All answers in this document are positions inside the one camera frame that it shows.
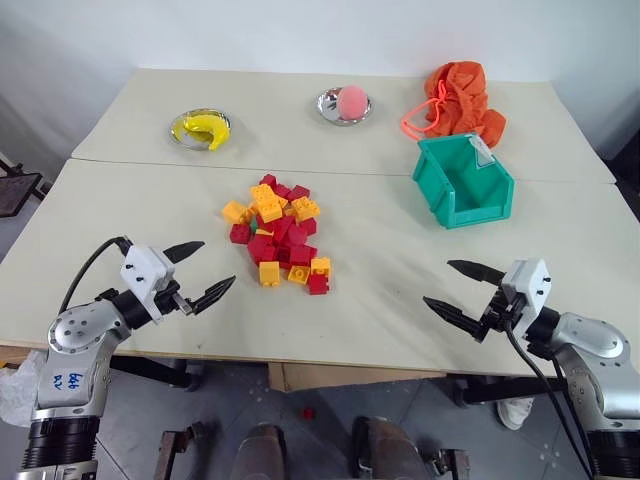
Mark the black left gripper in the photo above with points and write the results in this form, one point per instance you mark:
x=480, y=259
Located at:
x=175, y=299

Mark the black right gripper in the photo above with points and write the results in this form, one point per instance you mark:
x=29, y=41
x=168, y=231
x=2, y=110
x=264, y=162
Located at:
x=500, y=312

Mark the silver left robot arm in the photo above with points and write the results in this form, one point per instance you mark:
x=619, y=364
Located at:
x=75, y=350

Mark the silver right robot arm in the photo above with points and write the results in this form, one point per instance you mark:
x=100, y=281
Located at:
x=597, y=360

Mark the red plastic toy brick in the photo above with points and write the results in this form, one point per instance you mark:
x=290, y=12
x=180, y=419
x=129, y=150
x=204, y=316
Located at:
x=318, y=285
x=240, y=234
x=295, y=236
x=300, y=192
x=283, y=191
x=283, y=256
x=303, y=254
x=270, y=180
x=310, y=227
x=260, y=249
x=282, y=228

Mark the green plastic toy brick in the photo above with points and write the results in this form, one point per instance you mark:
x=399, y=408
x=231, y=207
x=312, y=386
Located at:
x=254, y=226

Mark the green plastic storage bin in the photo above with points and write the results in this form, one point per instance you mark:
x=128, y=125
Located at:
x=465, y=192

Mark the white shoe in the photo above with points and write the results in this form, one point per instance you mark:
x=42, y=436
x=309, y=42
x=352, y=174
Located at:
x=514, y=412

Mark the wooden table support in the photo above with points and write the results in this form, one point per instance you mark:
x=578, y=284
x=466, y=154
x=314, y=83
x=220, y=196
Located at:
x=350, y=376

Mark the clear label on bin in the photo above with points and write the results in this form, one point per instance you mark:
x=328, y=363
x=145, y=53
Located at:
x=483, y=152

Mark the shiny metal bowl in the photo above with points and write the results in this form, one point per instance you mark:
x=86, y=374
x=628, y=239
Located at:
x=177, y=130
x=327, y=107

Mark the yellow toy banana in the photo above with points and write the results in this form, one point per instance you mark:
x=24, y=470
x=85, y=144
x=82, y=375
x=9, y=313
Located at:
x=212, y=129

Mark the small red block on floor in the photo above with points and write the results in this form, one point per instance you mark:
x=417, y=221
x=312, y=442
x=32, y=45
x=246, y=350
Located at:
x=307, y=413

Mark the white plastic bag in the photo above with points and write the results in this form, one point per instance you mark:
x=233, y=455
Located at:
x=17, y=387

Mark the pink toy peach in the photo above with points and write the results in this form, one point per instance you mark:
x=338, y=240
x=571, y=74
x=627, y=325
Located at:
x=353, y=102

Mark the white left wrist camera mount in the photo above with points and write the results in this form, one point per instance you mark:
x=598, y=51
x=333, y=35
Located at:
x=144, y=272

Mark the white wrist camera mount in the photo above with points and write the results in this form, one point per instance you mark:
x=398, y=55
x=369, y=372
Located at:
x=144, y=272
x=529, y=290

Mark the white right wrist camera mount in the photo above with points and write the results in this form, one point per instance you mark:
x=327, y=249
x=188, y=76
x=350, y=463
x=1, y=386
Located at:
x=529, y=290

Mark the black table frame bar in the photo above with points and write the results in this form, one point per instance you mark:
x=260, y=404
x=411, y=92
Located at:
x=155, y=371
x=505, y=389

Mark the rusty metal bracket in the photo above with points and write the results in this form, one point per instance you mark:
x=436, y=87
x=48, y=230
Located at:
x=175, y=450
x=450, y=462

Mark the black metal frame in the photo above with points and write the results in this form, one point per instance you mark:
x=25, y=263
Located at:
x=17, y=187

